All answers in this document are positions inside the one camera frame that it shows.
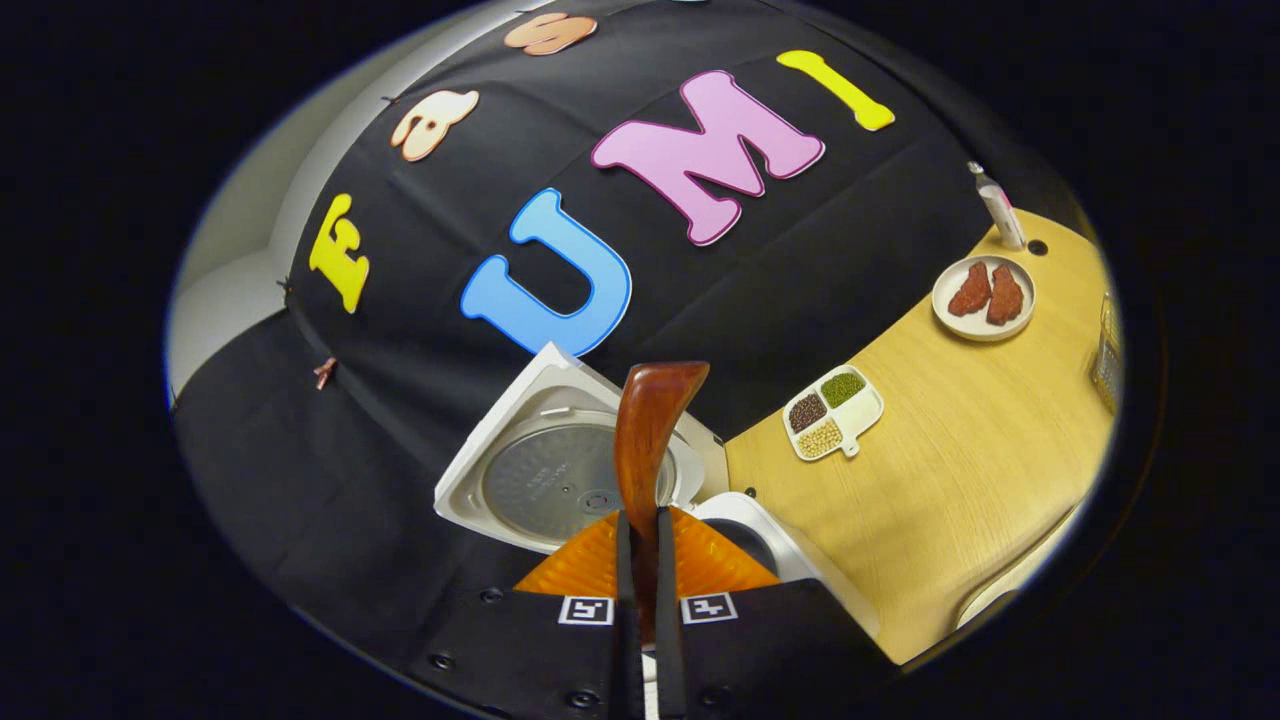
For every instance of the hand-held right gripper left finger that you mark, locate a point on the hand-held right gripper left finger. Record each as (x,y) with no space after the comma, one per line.
(624,560)

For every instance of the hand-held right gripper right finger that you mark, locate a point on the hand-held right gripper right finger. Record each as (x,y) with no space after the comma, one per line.
(666,560)

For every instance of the brown wooden spoon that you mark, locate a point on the brown wooden spoon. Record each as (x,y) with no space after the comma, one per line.
(650,430)

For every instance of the white rice cooker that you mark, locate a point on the white rice cooker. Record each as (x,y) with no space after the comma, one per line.
(500,490)

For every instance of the yellow soybeans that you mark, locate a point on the yellow soybeans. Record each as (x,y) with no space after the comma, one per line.
(820,438)

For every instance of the dark brown beans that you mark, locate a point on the dark brown beans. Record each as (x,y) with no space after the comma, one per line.
(807,412)

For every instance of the green mung beans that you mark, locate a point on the green mung beans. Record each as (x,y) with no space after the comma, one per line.
(843,389)

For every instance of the white divided grain dish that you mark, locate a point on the white divided grain dish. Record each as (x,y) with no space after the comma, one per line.
(865,415)

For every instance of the copper cloth clip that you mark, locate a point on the copper cloth clip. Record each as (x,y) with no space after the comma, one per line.
(325,373)

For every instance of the white round plate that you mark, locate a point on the white round plate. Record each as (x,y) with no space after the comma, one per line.
(975,328)

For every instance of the red-brown meat piece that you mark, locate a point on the red-brown meat piece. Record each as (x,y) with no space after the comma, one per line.
(970,290)
(1005,296)

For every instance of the small white bottle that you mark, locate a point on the small white bottle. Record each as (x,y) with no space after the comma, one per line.
(1000,210)

